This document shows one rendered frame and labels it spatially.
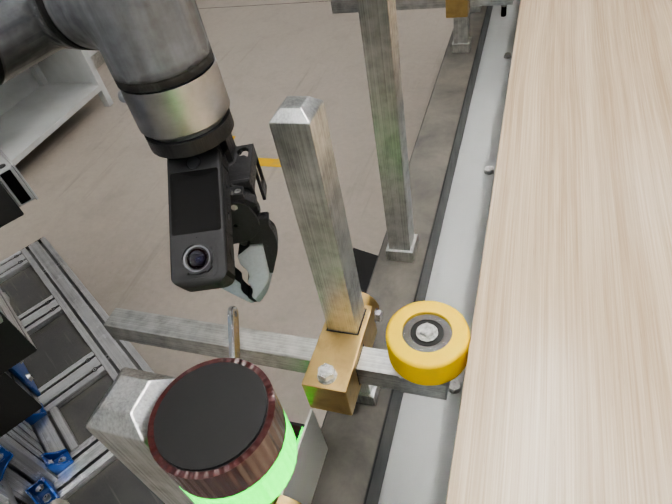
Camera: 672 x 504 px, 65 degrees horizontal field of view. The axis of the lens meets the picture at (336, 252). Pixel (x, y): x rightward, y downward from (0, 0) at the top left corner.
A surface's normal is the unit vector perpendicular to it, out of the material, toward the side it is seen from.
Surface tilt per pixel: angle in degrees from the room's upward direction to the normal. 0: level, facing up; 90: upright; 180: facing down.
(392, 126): 90
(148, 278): 0
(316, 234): 90
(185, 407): 0
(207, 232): 31
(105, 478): 0
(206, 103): 90
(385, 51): 90
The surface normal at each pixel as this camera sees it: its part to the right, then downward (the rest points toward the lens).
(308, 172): -0.29, 0.71
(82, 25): -0.41, 0.80
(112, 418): -0.32, 0.00
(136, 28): 0.17, 0.68
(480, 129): -0.16, -0.70
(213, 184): -0.09, -0.25
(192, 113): 0.49, 0.55
